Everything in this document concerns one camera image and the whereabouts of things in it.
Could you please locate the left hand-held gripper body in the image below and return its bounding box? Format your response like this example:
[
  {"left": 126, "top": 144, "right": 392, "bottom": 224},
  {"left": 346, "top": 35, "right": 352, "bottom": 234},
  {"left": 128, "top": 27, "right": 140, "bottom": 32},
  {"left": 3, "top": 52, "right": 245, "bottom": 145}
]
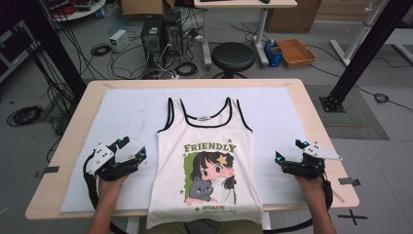
[{"left": 85, "top": 141, "right": 142, "bottom": 182}]

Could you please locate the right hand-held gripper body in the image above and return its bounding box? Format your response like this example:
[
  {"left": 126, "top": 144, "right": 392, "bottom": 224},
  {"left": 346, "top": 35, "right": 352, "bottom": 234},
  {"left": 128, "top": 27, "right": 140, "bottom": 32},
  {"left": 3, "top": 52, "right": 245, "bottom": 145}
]
[{"left": 282, "top": 140, "right": 344, "bottom": 180}]

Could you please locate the white printed tank top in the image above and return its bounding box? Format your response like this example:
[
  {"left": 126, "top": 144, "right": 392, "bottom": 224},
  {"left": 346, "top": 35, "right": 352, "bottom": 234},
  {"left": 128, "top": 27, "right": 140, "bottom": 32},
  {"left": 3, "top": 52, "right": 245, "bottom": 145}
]
[{"left": 145, "top": 97, "right": 264, "bottom": 230}]

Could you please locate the person's right hand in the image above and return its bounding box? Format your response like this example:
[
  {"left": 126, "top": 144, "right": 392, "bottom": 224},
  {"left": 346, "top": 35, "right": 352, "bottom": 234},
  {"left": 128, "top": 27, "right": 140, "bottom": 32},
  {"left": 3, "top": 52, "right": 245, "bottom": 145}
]
[{"left": 293, "top": 174, "right": 325, "bottom": 202}]

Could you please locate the person's left hand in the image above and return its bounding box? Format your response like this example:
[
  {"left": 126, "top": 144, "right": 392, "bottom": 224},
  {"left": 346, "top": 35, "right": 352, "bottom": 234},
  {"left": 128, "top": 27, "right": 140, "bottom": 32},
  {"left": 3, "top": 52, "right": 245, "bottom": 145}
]
[{"left": 96, "top": 175, "right": 129, "bottom": 204}]

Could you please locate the white felt mat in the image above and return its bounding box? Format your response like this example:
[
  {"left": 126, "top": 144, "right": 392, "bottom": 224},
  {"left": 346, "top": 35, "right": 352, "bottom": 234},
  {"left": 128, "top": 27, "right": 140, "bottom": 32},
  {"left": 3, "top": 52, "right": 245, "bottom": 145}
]
[{"left": 59, "top": 87, "right": 310, "bottom": 213}]

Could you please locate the black tape strip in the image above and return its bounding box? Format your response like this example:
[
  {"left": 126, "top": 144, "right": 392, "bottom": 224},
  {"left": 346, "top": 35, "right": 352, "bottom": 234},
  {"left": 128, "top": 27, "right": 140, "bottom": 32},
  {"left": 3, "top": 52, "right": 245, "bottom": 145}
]
[
  {"left": 34, "top": 165, "right": 60, "bottom": 178},
  {"left": 338, "top": 176, "right": 361, "bottom": 187}
]

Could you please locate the grey floor mat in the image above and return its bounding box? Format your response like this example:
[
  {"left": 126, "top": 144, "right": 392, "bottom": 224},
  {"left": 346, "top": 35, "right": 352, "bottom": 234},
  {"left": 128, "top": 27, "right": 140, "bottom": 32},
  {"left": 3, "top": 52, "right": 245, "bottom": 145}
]
[{"left": 303, "top": 84, "right": 390, "bottom": 140}]

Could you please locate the black tape cross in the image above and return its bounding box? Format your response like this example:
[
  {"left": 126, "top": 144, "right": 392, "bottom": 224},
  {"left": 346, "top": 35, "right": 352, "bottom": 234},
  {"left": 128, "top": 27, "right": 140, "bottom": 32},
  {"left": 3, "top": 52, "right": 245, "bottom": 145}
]
[{"left": 337, "top": 209, "right": 369, "bottom": 226}]

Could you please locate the white table leg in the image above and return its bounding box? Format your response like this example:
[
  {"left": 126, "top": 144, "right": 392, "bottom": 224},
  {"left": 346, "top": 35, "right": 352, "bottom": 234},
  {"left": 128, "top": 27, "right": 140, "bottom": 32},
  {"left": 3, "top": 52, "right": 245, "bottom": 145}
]
[{"left": 261, "top": 212, "right": 272, "bottom": 232}]

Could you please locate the blue box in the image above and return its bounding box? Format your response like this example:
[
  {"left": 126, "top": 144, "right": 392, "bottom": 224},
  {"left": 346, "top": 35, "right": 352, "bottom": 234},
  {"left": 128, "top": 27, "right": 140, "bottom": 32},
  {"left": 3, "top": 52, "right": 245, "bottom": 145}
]
[{"left": 263, "top": 39, "right": 284, "bottom": 68}]

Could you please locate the white box device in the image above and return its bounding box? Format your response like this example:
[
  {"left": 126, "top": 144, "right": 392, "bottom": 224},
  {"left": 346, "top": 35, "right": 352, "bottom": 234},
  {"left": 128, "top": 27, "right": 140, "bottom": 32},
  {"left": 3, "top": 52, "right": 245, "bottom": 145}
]
[{"left": 108, "top": 28, "right": 131, "bottom": 53}]

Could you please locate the black computer tower green sticker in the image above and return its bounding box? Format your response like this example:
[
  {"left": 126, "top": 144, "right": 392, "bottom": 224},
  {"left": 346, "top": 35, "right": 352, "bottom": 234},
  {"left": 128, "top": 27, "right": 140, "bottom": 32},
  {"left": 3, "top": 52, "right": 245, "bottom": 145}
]
[{"left": 140, "top": 15, "right": 165, "bottom": 71}]

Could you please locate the black round stool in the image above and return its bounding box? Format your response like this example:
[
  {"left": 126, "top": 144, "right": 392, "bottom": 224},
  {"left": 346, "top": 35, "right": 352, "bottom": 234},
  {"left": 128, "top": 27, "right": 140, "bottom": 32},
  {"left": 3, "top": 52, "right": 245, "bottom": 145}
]
[{"left": 210, "top": 41, "right": 256, "bottom": 80}]

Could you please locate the white metal stand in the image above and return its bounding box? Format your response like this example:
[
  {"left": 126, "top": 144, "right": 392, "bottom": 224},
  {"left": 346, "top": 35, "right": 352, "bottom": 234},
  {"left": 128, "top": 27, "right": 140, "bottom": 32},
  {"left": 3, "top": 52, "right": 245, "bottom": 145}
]
[{"left": 329, "top": 0, "right": 413, "bottom": 67}]

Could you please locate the large cardboard box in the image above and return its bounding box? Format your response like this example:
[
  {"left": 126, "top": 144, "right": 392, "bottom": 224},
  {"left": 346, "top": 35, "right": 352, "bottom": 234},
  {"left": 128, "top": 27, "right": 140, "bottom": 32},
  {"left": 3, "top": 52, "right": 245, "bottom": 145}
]
[{"left": 266, "top": 0, "right": 323, "bottom": 33}]

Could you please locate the small cardboard box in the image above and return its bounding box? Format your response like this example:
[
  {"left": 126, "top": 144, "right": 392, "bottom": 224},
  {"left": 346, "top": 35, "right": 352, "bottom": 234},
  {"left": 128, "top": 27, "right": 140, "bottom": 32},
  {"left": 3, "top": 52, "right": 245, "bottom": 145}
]
[{"left": 121, "top": 0, "right": 176, "bottom": 17}]

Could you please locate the round white table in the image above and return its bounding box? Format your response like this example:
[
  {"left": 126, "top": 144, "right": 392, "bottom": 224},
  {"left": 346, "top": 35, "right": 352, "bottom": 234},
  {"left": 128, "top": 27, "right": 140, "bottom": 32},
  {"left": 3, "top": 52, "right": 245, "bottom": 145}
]
[{"left": 42, "top": 0, "right": 107, "bottom": 23}]

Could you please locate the grey equipment rack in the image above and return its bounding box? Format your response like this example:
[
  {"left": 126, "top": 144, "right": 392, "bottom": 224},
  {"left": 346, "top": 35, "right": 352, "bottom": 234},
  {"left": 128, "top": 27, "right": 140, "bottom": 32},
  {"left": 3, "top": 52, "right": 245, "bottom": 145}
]
[{"left": 0, "top": 19, "right": 42, "bottom": 84}]

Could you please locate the white-legged desk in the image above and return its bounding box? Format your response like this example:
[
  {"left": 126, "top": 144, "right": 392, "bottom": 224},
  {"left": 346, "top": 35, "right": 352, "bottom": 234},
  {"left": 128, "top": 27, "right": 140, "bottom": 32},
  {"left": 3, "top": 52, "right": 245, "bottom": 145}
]
[{"left": 193, "top": 0, "right": 299, "bottom": 67}]

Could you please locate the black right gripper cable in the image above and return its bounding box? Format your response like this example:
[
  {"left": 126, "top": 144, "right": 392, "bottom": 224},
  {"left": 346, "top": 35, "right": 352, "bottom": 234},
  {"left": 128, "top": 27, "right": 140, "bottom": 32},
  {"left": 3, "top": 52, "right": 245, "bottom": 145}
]
[{"left": 262, "top": 178, "right": 335, "bottom": 234}]

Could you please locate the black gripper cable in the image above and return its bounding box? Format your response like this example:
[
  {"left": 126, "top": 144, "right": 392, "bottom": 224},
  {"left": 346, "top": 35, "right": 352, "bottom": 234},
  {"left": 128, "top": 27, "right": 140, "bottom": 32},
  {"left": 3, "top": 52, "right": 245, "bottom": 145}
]
[
  {"left": 262, "top": 178, "right": 335, "bottom": 234},
  {"left": 82, "top": 152, "right": 130, "bottom": 234}
]

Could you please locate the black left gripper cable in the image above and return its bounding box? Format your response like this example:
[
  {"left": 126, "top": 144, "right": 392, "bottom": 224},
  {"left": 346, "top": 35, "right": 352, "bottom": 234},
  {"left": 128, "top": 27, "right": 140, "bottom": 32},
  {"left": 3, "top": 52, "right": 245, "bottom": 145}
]
[{"left": 82, "top": 152, "right": 130, "bottom": 234}]

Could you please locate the large black cable coil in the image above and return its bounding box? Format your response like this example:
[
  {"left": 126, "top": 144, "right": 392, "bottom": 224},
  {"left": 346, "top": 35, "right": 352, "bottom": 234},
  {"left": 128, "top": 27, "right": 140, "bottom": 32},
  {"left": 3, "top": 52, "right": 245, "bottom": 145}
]
[{"left": 6, "top": 104, "right": 45, "bottom": 128}]

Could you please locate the black floor cable with adapter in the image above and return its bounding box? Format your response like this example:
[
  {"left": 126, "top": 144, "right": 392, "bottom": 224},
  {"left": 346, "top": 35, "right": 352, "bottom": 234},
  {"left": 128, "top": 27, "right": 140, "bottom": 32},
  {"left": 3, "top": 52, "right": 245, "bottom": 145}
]
[{"left": 305, "top": 43, "right": 413, "bottom": 113}]

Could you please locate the small black cable coil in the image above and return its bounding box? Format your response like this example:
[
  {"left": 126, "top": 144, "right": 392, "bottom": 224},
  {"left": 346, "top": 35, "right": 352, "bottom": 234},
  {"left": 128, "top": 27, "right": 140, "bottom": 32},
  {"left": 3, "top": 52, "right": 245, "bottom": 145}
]
[{"left": 90, "top": 43, "right": 113, "bottom": 58}]

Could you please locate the black metal frame post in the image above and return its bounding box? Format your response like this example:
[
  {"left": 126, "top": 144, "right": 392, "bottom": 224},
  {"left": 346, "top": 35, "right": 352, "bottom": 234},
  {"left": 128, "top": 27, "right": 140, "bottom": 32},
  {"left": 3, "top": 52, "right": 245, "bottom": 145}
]
[
  {"left": 319, "top": 0, "right": 413, "bottom": 113},
  {"left": 19, "top": 0, "right": 88, "bottom": 98}
]

